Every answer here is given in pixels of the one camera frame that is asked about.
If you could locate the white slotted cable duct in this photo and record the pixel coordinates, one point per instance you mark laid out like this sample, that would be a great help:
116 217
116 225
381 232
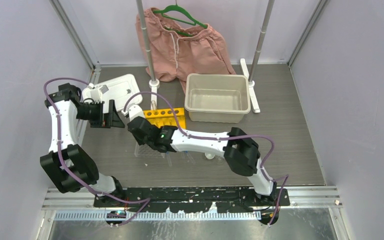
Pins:
118 215

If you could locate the yellow plastic test tube rack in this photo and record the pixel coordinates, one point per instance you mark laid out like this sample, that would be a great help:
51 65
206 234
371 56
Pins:
165 117

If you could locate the large clear glass test tube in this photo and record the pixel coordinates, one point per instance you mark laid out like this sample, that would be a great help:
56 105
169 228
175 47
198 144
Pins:
153 105

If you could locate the small white cup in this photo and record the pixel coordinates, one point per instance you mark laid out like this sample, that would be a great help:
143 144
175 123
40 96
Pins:
209 156

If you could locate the beige plastic bin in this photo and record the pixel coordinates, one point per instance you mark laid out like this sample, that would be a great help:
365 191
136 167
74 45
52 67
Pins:
217 98

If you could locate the clear acrylic tube rack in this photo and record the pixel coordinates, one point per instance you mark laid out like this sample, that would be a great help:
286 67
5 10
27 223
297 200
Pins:
144 151

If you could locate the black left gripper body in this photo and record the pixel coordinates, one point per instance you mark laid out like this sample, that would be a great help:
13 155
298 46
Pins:
93 112

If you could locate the right metal rack pole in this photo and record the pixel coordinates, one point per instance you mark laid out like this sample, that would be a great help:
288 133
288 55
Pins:
250 74

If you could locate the left metal rack pole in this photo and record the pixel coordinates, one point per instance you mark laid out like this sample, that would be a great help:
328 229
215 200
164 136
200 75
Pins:
154 83

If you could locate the blue-capped small test tube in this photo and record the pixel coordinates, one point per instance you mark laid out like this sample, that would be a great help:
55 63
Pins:
168 159

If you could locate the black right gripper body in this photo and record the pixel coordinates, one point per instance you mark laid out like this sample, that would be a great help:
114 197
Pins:
144 141

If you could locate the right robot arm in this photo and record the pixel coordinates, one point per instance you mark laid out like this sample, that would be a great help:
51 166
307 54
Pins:
239 149

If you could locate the white plastic lid tray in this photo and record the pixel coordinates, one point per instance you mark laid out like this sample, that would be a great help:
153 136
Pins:
119 89

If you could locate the pink fabric shorts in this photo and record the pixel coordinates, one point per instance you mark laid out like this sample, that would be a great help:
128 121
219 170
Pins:
178 52

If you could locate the small clear glass beaker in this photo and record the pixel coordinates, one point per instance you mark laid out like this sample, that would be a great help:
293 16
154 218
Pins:
219 160

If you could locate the green clothes hanger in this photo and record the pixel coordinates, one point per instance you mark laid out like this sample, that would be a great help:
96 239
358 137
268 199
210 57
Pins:
176 8

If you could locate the metal rack pole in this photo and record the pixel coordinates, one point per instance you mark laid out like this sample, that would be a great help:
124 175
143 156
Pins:
154 83
250 74

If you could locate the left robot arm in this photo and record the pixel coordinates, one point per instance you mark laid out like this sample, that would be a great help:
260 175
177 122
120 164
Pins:
67 165

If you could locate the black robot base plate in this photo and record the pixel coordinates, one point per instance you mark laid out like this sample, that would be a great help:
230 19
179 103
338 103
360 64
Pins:
227 199

